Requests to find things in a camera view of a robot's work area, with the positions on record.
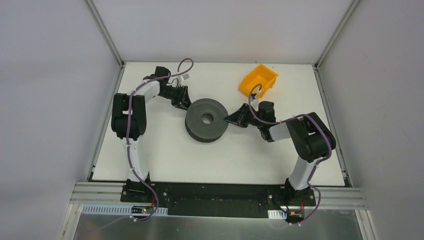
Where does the black cable spool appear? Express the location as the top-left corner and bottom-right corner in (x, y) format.
(184, 98), (228, 143)

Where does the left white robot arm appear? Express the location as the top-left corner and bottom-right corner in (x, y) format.
(110, 66), (191, 203)

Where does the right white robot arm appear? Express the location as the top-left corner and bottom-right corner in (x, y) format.
(224, 101), (336, 205)

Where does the orange plastic bin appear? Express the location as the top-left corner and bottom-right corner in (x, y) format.
(238, 64), (279, 98)

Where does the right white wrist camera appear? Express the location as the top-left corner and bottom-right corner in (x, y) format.
(249, 93), (259, 105)

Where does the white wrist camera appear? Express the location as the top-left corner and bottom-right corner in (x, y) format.
(249, 93), (259, 105)
(176, 73), (190, 86)

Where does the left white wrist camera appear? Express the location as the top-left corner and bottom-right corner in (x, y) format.
(176, 73), (190, 86)

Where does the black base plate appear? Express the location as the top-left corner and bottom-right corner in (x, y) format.
(120, 180), (316, 219)

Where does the right white cable duct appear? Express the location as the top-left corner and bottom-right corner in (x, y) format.
(267, 210), (287, 220)

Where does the white cable duct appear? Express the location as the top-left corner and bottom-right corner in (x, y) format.
(267, 210), (287, 220)
(81, 204), (154, 217)

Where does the left white cable duct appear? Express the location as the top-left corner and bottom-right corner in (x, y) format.
(81, 204), (154, 217)

